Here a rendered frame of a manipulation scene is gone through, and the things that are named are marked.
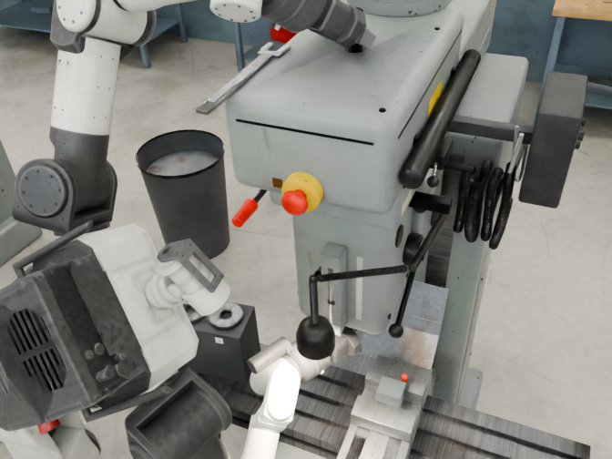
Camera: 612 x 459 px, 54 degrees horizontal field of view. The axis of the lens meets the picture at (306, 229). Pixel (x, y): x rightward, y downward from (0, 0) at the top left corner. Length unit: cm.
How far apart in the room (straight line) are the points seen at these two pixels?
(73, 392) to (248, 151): 42
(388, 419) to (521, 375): 154
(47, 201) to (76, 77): 19
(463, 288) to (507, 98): 52
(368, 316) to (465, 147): 49
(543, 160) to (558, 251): 242
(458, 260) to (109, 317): 102
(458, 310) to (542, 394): 121
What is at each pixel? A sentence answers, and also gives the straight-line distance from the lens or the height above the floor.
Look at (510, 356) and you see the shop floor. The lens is 303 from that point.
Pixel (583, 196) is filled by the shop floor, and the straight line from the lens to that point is 416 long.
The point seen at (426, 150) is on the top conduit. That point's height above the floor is 180.
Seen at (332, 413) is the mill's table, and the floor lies 91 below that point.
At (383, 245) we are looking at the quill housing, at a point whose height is 157.
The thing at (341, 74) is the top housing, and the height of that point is 189.
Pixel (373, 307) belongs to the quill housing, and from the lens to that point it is 119.
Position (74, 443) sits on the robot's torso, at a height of 111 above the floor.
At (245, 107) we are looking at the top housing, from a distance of 86.
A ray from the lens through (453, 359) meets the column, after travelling 195.
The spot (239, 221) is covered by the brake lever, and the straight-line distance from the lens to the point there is 93.
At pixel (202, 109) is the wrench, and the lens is 83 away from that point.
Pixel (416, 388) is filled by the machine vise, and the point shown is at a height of 102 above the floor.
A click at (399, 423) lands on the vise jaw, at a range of 150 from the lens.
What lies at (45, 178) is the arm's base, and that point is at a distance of 97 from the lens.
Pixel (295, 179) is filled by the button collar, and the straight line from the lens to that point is 86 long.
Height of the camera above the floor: 227
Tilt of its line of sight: 39 degrees down
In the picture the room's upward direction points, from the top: 3 degrees counter-clockwise
